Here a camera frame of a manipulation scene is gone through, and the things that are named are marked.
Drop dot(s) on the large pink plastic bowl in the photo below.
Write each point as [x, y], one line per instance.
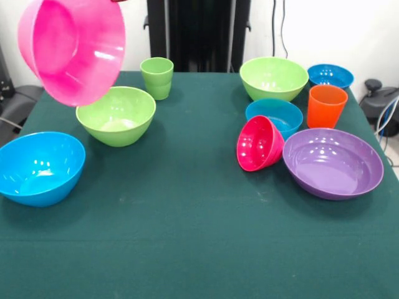
[74, 53]

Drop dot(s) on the green plastic cup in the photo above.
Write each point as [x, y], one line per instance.
[156, 81]

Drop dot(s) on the green plastic bowl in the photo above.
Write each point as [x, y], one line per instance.
[272, 81]
[118, 121]

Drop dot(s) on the large light blue bowl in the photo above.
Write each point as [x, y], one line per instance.
[37, 171]

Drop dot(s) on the blue straight-sided bowl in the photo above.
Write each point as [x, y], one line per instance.
[280, 109]

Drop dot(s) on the small crimson plastic bowl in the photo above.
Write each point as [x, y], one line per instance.
[258, 143]

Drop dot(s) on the small dark blue bowl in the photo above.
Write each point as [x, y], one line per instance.
[330, 78]

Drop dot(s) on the orange plastic cup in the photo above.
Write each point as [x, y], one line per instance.
[325, 109]

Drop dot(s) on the dark green tablecloth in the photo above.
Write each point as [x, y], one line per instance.
[187, 233]

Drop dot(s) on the wide purple plastic bowl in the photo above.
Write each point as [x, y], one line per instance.
[332, 165]

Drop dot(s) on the black pedestal leg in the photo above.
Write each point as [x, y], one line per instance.
[18, 106]
[372, 106]

